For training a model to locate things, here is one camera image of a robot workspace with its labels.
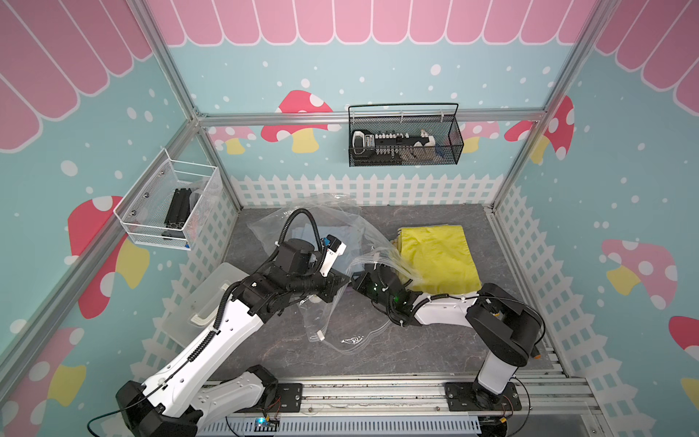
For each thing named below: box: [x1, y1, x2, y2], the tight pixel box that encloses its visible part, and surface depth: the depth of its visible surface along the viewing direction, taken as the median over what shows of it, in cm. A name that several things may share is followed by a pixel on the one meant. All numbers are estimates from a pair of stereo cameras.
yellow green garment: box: [396, 224, 483, 295], surface depth 95 cm
